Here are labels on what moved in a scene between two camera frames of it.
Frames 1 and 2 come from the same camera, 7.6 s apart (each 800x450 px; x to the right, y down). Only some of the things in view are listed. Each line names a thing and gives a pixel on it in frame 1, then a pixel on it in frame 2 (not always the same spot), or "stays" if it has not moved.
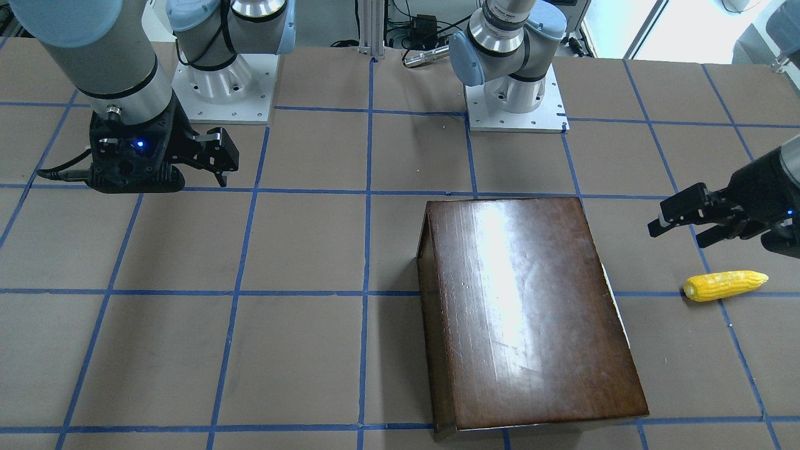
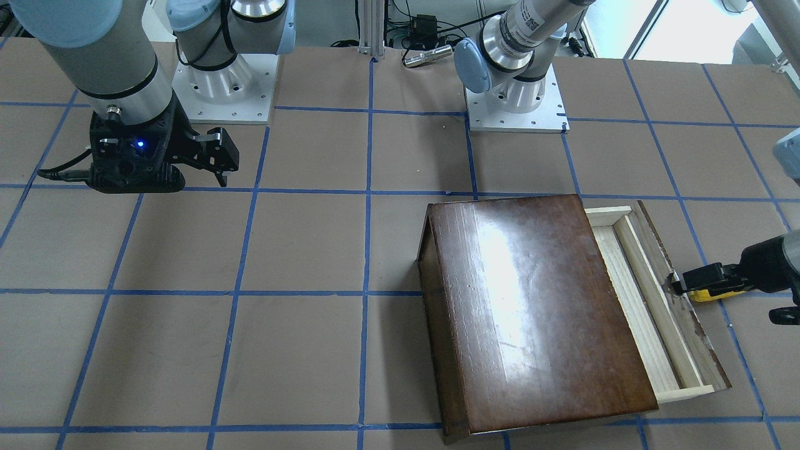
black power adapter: x=424 y=32 stays
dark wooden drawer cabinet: x=521 y=324 stays
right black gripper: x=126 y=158 stays
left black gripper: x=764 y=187 to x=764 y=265
